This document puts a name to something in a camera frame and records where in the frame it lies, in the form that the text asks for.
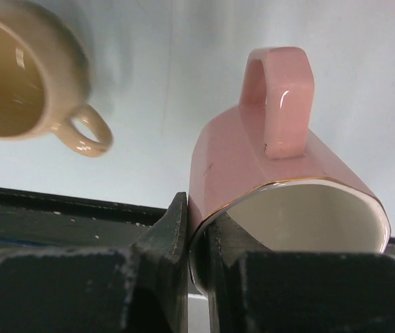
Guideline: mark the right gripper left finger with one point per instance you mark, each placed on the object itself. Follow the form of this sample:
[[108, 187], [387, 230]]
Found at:
[[137, 288]]

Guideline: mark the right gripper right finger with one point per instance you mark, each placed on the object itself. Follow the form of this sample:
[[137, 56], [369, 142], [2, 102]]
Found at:
[[254, 289]]

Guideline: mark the pink mug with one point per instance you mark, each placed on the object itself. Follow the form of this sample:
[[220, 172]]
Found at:
[[259, 164]]

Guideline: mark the cream beige mug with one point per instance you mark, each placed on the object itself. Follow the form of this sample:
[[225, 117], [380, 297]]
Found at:
[[45, 81]]

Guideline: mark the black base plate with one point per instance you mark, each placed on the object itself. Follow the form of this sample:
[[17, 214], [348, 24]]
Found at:
[[32, 219]]

